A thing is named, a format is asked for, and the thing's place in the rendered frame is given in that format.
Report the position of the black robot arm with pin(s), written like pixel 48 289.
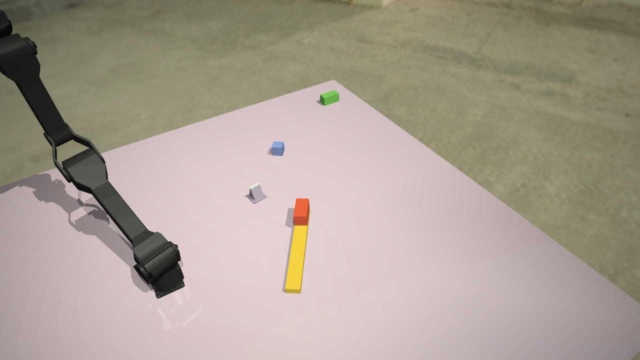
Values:
pixel 157 259

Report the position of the blue cube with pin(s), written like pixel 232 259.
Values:
pixel 278 148

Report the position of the yellow bar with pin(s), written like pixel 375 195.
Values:
pixel 298 248

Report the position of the green rectangular block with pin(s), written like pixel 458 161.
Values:
pixel 329 97

